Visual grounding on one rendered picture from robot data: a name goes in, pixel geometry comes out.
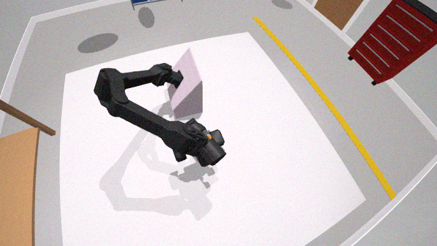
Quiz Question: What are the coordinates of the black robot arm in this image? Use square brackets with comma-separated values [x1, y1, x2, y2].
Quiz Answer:
[94, 63, 226, 167]

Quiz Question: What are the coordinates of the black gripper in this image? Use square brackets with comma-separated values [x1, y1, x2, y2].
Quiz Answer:
[172, 129, 225, 163]

